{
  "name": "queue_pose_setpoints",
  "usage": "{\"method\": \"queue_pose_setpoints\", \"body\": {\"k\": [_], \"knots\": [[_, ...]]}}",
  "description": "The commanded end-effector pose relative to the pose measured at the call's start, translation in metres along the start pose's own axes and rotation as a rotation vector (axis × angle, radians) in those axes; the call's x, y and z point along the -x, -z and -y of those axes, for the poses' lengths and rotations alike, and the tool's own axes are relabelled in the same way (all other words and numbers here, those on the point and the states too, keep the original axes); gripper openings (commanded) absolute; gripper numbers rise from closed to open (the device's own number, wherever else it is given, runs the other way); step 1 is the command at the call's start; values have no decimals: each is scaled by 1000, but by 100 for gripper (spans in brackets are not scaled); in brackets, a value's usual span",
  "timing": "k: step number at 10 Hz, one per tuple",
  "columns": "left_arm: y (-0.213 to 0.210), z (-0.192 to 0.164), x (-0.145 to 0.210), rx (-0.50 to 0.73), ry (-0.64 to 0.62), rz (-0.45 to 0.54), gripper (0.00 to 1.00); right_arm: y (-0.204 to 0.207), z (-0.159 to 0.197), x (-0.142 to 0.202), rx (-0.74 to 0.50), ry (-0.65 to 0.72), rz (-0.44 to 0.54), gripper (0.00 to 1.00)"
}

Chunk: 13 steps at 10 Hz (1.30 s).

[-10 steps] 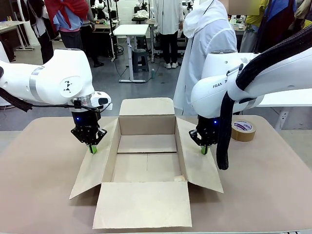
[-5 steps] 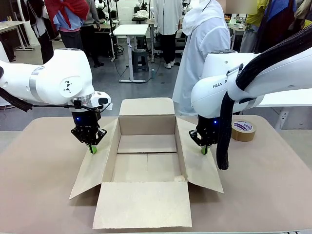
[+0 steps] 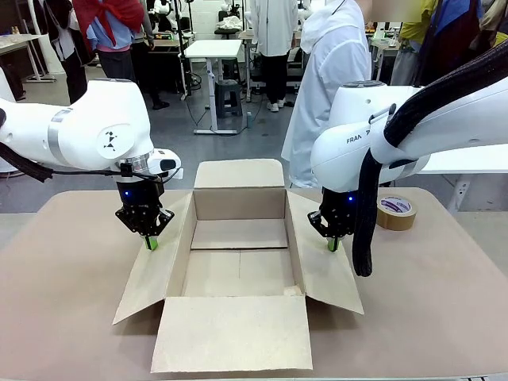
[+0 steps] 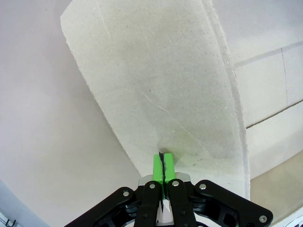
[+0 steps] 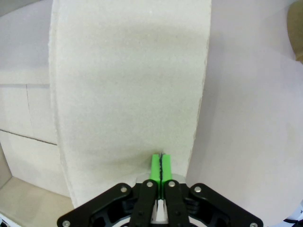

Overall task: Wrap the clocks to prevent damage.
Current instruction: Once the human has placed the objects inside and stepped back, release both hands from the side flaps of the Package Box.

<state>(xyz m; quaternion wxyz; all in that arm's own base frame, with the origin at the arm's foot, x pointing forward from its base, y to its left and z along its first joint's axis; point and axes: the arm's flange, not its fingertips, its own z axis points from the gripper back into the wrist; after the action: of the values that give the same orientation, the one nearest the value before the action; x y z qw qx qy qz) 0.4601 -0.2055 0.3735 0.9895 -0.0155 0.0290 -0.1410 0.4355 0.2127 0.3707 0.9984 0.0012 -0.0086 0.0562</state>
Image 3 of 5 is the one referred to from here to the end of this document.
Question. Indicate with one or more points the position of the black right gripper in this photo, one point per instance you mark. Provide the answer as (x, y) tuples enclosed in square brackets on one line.
[(337, 204)]

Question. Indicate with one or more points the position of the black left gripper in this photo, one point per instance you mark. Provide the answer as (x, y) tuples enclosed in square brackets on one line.
[(139, 194)]

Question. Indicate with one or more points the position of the brown cardboard box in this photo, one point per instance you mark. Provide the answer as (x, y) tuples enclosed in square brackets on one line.
[(234, 337)]

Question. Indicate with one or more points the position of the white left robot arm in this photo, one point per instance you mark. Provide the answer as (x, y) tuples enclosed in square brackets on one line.
[(91, 127)]

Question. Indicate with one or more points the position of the brown packing tape roll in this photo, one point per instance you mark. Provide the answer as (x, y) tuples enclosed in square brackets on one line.
[(397, 216)]

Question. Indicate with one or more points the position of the small bottle on floor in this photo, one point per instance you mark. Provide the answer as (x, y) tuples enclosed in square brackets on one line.
[(250, 120)]

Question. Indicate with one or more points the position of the white side table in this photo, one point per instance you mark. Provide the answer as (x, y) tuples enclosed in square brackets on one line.
[(464, 162)]

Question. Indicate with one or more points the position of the person in white hooded coat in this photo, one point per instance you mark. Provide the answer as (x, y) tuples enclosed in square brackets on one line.
[(337, 79)]

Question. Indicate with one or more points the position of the grey plastic stool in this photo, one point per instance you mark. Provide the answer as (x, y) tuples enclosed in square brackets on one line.
[(228, 97)]

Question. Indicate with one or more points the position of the person in dark clothes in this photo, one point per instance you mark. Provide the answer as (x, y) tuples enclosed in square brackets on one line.
[(152, 71)]

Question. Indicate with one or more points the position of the black stand pole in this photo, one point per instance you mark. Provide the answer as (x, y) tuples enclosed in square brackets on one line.
[(183, 47)]

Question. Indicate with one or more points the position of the white standing desk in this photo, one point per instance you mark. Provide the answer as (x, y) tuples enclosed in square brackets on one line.
[(214, 49)]

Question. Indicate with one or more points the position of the person with red cloth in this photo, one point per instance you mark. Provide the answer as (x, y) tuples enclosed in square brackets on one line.
[(113, 39)]

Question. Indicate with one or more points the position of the grey background workbench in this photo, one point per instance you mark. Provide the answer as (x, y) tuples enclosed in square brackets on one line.
[(383, 45)]

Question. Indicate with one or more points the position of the person in black white outfit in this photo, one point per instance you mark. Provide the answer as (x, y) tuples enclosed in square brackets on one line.
[(71, 47)]

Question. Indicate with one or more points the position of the background person in white coat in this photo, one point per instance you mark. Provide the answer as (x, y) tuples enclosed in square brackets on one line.
[(275, 35)]

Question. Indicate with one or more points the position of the person in yellow top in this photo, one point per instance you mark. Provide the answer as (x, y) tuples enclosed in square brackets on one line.
[(412, 31)]

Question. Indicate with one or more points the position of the black chair with white cloth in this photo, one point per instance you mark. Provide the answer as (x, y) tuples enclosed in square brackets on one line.
[(228, 24)]

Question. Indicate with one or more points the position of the person in blue vest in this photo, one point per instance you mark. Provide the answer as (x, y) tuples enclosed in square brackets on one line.
[(452, 39)]

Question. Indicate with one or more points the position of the light wooden background table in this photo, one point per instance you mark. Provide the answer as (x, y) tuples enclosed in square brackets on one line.
[(20, 40)]

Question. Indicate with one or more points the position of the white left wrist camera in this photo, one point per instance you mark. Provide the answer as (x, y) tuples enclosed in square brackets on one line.
[(166, 162)]

